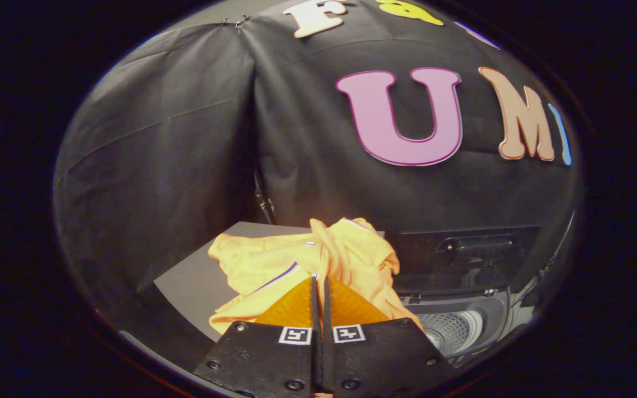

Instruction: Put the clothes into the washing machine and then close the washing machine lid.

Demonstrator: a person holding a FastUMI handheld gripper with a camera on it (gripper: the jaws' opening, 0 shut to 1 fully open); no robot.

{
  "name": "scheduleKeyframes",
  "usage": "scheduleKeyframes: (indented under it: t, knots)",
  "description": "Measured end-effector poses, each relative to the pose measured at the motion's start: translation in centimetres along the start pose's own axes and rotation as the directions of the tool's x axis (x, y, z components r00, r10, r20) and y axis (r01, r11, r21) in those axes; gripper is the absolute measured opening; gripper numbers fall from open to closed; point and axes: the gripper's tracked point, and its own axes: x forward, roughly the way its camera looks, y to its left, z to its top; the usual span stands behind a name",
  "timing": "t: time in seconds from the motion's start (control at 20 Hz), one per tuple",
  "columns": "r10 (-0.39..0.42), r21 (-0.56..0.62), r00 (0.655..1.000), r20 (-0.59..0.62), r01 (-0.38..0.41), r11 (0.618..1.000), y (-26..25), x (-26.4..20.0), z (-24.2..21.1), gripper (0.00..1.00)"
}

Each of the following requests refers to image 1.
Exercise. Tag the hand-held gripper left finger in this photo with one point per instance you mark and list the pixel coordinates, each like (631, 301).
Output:
(266, 354)

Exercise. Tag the grey washing machine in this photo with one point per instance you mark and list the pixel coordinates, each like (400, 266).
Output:
(462, 331)

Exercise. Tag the dark cabinet with beige door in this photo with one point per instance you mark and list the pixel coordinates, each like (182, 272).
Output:
(186, 287)

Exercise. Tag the orange shirt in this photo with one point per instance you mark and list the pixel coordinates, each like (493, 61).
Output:
(274, 265)

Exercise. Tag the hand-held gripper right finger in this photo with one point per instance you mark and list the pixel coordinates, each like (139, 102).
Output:
(379, 354)

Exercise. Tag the black backdrop cloth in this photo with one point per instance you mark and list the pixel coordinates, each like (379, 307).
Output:
(175, 138)

